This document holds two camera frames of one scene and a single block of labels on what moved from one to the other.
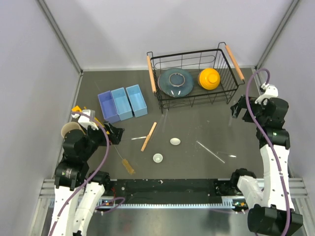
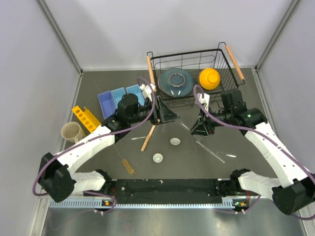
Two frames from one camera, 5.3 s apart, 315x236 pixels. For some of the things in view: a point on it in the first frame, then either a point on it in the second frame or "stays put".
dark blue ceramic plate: x=175 y=82 stays put
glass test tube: x=160 y=129 -> x=185 y=126
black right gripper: x=236 y=109 -> x=204 y=126
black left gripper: x=115 y=134 -> x=168 y=115
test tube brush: x=126 y=164 stays put
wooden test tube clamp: x=147 y=138 stays put
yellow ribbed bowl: x=208 y=78 stays put
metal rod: x=208 y=150 stays put
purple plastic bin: x=108 y=106 stays put
